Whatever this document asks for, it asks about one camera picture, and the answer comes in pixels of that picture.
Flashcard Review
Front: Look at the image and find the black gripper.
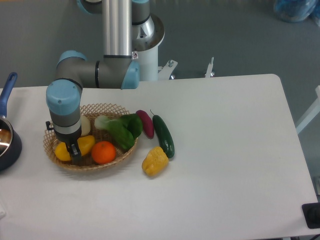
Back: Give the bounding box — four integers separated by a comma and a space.
45, 120, 82, 165

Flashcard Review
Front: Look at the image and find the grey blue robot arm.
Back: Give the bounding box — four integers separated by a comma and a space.
46, 0, 150, 163

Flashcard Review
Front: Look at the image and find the woven wicker basket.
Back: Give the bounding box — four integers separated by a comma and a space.
43, 103, 138, 172

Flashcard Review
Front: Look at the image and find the orange fruit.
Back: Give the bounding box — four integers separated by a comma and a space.
91, 141, 117, 165

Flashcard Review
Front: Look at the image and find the green bok choy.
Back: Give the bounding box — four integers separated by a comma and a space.
94, 113, 143, 151

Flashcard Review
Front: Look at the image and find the dark blue saucepan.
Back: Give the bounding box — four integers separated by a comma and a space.
0, 72, 22, 171

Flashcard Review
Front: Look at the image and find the yellow bell pepper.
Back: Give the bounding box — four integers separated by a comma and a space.
141, 146, 169, 177

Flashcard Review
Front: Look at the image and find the dark green cucumber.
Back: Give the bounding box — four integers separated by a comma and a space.
150, 111, 175, 159

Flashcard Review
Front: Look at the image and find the black device at edge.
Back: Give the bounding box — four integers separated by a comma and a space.
301, 202, 320, 229

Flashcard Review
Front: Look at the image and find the blue plastic bag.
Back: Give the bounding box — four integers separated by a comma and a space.
273, 0, 320, 27

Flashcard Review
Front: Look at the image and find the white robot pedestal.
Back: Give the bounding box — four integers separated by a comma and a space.
132, 13, 178, 81

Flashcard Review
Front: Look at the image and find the white metal table bracket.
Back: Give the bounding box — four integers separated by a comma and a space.
204, 56, 215, 78

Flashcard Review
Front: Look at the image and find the white frame at right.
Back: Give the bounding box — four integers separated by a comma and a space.
295, 85, 320, 134

